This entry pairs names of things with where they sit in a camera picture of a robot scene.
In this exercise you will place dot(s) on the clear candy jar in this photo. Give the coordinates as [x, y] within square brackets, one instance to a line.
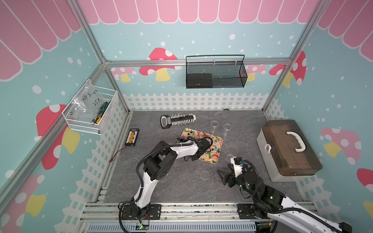
[227, 127]
[214, 124]

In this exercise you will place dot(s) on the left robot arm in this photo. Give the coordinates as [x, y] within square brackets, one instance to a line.
[155, 166]

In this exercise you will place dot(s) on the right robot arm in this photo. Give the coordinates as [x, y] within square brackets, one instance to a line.
[270, 203]

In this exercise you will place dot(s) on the floral rectangular tray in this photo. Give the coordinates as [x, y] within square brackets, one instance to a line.
[214, 147]

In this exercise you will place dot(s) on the pile of lollipops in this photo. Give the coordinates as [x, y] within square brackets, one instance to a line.
[215, 148]

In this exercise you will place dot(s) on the brown plastic toolbox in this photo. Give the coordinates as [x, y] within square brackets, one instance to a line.
[286, 153]

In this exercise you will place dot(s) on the black parallel charging board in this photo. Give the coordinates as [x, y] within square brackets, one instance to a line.
[132, 137]

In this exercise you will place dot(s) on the black box in basket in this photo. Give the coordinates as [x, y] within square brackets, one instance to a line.
[199, 80]

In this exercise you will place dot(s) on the green tool in basket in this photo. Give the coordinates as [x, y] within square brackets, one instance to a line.
[100, 113]

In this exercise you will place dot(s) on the clear plastic zip bag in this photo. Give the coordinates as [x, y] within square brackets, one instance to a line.
[86, 104]

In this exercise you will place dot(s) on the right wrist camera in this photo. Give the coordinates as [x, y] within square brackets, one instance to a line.
[237, 161]

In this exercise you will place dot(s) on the black socket holder rail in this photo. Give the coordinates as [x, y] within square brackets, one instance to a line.
[176, 120]

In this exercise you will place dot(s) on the black wire mesh basket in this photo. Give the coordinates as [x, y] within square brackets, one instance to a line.
[228, 71]

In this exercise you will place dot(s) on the white wire basket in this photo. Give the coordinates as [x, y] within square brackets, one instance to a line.
[86, 127]

